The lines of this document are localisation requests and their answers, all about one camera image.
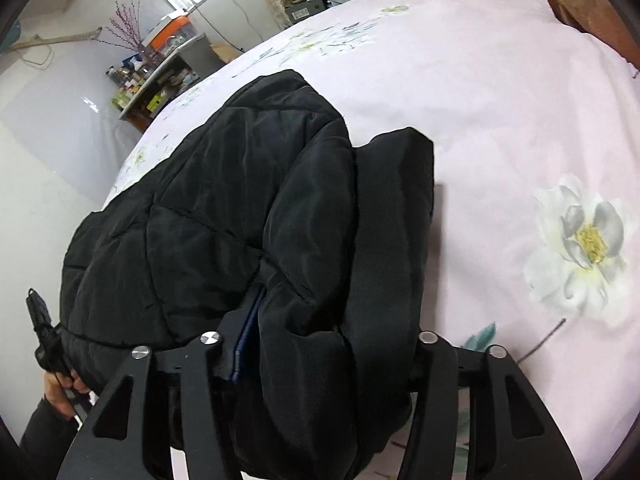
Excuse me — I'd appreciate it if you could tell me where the wooden shelf with clutter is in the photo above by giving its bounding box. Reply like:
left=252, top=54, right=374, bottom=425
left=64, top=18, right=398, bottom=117
left=118, top=34, right=226, bottom=132

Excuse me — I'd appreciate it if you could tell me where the pink blossom branches vase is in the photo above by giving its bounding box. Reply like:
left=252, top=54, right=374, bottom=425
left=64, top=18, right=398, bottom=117
left=94, top=0, right=144, bottom=55

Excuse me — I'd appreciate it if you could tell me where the black puffer jacket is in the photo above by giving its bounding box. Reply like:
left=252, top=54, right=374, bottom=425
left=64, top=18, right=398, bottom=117
left=60, top=70, right=434, bottom=479

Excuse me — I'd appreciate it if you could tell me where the pink floral bed cover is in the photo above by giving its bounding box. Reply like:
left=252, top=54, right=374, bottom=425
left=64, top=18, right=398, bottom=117
left=112, top=0, right=639, bottom=479

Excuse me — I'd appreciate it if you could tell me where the bear print plush blanket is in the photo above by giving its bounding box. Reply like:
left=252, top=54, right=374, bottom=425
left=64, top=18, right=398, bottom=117
left=548, top=0, right=639, bottom=68

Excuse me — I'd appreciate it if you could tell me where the orange plastic storage box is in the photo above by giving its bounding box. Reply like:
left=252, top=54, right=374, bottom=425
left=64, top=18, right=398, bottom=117
left=142, top=13, right=198, bottom=56

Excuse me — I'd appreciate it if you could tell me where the person left hand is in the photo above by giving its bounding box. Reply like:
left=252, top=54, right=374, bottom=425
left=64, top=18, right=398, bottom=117
left=43, top=370, right=90, bottom=420

